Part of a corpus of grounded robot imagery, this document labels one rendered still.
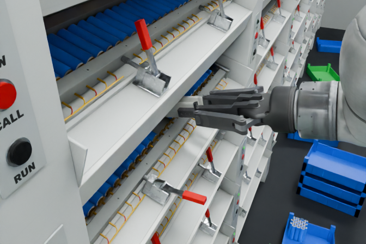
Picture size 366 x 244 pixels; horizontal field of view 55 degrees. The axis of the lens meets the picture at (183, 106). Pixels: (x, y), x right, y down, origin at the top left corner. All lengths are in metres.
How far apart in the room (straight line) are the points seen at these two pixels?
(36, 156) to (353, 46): 0.29
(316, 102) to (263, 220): 1.32
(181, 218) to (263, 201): 1.15
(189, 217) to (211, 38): 0.38
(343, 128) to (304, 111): 0.06
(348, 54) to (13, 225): 0.33
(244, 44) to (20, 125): 0.67
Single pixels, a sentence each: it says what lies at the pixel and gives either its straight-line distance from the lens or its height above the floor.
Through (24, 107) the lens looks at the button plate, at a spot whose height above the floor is 1.22.
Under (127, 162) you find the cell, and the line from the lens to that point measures 0.57.
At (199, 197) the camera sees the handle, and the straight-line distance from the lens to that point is 0.53.
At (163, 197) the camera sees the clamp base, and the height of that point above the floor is 0.94.
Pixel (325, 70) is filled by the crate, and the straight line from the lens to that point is 3.36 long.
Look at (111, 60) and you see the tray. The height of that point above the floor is 1.16.
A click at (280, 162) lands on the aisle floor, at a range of 2.15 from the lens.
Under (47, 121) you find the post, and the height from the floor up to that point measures 1.19.
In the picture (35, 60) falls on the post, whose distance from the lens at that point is 0.25.
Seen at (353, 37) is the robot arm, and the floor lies 1.22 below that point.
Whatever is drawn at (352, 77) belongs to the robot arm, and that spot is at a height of 1.18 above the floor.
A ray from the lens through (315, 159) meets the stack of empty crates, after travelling 1.96.
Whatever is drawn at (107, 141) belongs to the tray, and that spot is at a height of 1.12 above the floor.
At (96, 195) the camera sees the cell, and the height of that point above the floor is 0.97.
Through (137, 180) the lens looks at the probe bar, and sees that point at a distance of 0.54.
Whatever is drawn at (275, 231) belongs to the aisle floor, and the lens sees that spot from 1.78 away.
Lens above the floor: 1.33
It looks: 31 degrees down
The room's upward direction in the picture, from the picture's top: straight up
